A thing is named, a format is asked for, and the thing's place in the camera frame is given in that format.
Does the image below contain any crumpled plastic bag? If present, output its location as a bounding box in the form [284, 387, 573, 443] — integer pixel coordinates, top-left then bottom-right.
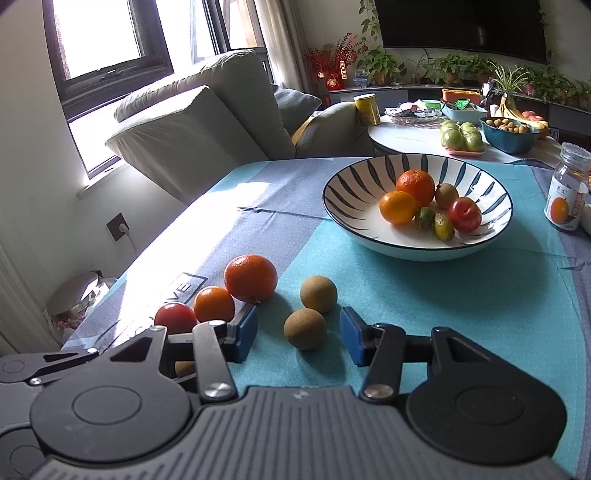
[51, 276, 119, 340]

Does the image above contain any hanging vine plant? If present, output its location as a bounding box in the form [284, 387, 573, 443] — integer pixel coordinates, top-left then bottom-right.
[359, 0, 382, 48]

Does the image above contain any clear bottle with orange label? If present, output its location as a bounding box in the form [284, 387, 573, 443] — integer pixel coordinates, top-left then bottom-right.
[546, 143, 591, 232]

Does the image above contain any oval green brown fruit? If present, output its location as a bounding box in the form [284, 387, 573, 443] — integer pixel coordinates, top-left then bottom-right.
[433, 213, 456, 243]

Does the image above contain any red tomato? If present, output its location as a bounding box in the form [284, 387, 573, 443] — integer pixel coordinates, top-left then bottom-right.
[447, 197, 483, 233]

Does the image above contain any striped white ceramic bowl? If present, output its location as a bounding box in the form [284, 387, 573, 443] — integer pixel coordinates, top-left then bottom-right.
[322, 154, 514, 263]

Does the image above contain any dimpled tangerine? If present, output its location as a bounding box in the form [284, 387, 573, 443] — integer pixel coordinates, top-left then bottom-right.
[396, 169, 436, 206]

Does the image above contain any pile of longans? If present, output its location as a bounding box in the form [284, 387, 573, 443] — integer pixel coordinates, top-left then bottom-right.
[485, 118, 532, 134]

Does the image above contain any red festive plant decoration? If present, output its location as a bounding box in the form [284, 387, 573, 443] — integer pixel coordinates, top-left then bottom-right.
[302, 33, 366, 92]

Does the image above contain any grey cushion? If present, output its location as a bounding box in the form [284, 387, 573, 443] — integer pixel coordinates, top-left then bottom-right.
[271, 84, 323, 136]

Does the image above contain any dark framed window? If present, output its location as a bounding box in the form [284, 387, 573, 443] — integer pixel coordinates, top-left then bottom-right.
[42, 0, 266, 182]

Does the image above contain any yellow tin can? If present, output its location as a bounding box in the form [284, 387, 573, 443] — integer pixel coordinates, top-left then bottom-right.
[353, 93, 382, 127]

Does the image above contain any red apple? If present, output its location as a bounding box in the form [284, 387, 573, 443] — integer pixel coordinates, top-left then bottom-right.
[154, 302, 198, 335]

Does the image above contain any spider plant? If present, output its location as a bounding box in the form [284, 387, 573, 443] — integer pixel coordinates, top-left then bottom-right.
[488, 64, 541, 101]

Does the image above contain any orange box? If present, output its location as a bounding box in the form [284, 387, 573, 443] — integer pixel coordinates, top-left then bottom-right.
[441, 89, 484, 105]

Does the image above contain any yellow cushion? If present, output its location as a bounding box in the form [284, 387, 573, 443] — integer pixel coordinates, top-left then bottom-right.
[291, 115, 320, 145]

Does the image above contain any beige curtain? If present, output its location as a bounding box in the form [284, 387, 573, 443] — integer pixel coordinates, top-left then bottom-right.
[253, 0, 315, 99]

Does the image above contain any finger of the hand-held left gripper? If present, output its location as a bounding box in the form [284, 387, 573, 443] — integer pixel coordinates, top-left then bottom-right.
[0, 349, 100, 387]

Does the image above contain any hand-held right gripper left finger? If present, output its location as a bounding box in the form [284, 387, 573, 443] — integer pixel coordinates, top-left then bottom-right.
[105, 305, 259, 400]

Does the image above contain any blue grey tablecloth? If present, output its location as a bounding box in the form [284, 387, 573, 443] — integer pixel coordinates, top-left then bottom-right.
[60, 157, 591, 478]

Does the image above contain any metal lidded trash bin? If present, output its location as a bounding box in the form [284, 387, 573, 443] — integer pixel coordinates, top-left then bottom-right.
[46, 270, 105, 320]

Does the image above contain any black flat television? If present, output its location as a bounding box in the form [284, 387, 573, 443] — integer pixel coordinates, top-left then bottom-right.
[373, 0, 549, 64]

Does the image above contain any pile of green apples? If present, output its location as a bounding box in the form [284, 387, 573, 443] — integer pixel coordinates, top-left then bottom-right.
[440, 119, 486, 155]

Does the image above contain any large orange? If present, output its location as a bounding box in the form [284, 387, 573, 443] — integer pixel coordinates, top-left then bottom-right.
[224, 254, 278, 304]

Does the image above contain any round white coffee table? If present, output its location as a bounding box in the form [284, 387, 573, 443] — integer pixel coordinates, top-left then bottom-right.
[368, 114, 563, 165]

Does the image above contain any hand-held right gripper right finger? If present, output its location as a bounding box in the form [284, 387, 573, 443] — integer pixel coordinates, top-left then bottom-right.
[340, 306, 507, 400]

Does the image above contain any beige sofa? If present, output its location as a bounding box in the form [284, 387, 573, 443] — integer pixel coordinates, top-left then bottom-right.
[105, 49, 376, 205]

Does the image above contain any pink round fruit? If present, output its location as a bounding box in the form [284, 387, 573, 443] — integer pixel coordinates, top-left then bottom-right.
[522, 110, 551, 131]

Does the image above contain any smooth round orange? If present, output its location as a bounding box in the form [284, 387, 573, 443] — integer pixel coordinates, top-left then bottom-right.
[379, 191, 417, 226]

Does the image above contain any small orange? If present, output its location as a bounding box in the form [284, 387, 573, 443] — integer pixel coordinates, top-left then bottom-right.
[193, 285, 236, 324]

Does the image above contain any bunch of bananas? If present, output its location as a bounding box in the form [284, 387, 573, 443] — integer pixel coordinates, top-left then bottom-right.
[498, 93, 533, 123]

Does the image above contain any glass snack tray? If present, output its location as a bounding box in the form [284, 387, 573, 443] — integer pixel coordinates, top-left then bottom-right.
[385, 104, 445, 127]

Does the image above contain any wall socket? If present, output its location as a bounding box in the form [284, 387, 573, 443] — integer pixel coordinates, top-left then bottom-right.
[106, 213, 131, 242]

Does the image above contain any blue bowl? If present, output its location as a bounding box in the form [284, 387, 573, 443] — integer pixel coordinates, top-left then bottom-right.
[479, 117, 540, 154]

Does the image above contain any light blue container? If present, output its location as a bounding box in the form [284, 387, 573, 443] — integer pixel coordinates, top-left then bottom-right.
[440, 102, 489, 123]

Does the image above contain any potted green plant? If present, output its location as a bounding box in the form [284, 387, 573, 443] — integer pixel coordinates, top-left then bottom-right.
[422, 53, 498, 86]
[356, 45, 407, 86]
[522, 65, 591, 108]

